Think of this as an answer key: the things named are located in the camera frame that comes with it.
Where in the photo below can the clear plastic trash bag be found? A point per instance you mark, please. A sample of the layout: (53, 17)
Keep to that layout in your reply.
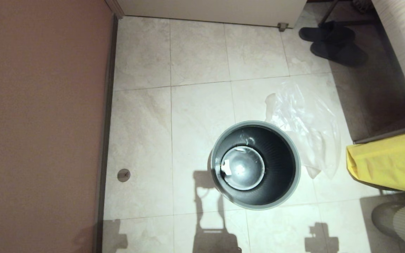
(304, 116)

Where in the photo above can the yellow cloth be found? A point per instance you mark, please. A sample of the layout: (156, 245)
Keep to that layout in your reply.
(389, 161)

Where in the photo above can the round metal floor cap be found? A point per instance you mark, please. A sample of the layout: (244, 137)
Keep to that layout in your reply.
(123, 175)

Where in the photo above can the white door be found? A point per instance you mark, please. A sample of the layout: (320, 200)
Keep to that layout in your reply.
(206, 10)

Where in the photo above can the small metal door stopper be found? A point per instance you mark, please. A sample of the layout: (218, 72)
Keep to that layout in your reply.
(282, 26)

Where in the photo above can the black slipper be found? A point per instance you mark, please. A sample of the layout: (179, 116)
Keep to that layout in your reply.
(325, 33)
(343, 54)

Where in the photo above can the brown wooden furniture base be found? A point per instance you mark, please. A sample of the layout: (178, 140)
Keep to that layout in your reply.
(389, 135)

